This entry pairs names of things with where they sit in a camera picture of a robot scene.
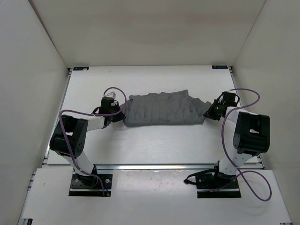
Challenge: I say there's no grey pleated skirt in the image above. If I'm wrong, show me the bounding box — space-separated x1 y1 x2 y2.
121 90 211 128

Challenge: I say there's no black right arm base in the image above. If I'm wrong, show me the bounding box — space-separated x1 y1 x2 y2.
183 169 241 199

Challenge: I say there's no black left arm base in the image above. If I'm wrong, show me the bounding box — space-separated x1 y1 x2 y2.
68 172 113 197

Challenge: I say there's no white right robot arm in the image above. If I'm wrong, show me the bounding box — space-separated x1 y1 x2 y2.
203 92 270 188

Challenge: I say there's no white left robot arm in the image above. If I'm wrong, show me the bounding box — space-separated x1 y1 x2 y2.
50 95 127 187

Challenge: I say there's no blue right corner label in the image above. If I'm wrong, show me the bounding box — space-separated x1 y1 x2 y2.
211 65 228 69

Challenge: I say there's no blue corner label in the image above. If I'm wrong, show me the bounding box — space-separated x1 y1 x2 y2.
73 67 89 71
211 65 228 69

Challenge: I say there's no blue left corner label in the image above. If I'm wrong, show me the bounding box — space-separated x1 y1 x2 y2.
73 67 89 71

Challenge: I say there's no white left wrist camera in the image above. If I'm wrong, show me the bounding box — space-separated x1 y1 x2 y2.
105 91 116 99

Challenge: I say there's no aluminium table front rail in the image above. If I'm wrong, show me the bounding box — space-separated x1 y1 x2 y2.
42 161 264 172

